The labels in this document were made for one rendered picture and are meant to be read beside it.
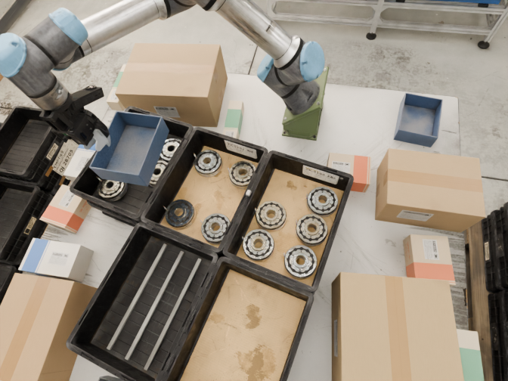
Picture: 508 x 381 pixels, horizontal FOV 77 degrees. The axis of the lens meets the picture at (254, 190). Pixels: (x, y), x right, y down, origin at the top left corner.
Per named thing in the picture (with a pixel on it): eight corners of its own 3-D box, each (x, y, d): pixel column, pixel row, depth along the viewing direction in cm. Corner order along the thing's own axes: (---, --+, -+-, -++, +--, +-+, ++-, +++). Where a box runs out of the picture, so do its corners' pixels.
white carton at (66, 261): (35, 274, 122) (17, 269, 114) (48, 244, 127) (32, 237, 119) (82, 282, 119) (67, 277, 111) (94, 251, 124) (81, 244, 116)
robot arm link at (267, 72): (284, 73, 128) (260, 51, 121) (307, 66, 117) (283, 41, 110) (272, 99, 126) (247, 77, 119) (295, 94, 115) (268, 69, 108)
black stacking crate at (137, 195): (140, 124, 135) (129, 106, 125) (202, 144, 128) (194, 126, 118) (87, 203, 121) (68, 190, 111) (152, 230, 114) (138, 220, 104)
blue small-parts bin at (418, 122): (400, 103, 141) (405, 92, 135) (435, 109, 138) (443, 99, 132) (393, 139, 134) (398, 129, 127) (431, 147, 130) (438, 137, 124)
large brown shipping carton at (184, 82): (134, 123, 150) (114, 93, 132) (151, 75, 163) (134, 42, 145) (217, 127, 145) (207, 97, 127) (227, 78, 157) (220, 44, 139)
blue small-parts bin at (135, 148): (125, 124, 102) (116, 110, 96) (169, 130, 100) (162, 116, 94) (101, 178, 94) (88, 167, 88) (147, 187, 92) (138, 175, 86)
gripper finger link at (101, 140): (101, 159, 92) (81, 140, 84) (110, 142, 95) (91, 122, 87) (110, 160, 92) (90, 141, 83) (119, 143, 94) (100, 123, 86)
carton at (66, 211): (72, 192, 137) (62, 184, 130) (96, 199, 134) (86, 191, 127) (51, 225, 131) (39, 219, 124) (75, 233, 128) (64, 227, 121)
